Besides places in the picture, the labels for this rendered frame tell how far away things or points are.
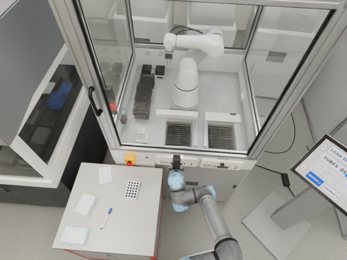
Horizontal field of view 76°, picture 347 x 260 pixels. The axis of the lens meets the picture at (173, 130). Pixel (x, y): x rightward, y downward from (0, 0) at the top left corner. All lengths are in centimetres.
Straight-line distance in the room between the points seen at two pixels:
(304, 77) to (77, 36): 92
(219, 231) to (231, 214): 148
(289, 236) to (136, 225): 153
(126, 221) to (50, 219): 117
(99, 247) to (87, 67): 107
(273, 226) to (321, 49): 184
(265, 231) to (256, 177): 57
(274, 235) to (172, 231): 96
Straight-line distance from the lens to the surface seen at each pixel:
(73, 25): 97
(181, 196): 114
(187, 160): 156
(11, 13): 136
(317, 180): 167
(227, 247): 92
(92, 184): 173
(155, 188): 164
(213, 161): 158
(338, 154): 165
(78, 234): 160
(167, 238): 232
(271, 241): 248
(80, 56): 104
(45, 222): 263
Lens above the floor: 229
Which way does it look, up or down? 54 degrees down
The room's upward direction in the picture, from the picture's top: 2 degrees clockwise
